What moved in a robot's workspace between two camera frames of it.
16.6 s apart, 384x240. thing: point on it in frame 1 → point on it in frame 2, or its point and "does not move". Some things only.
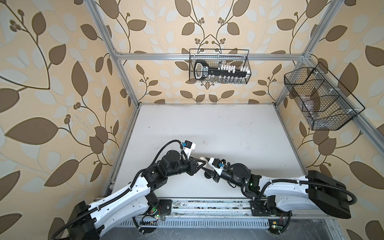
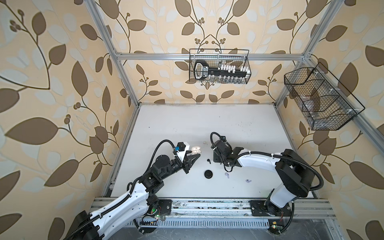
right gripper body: x=217 y=175 → x=219 y=159
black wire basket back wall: x=220 y=66 does not move
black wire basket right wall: x=326 y=104 does not move
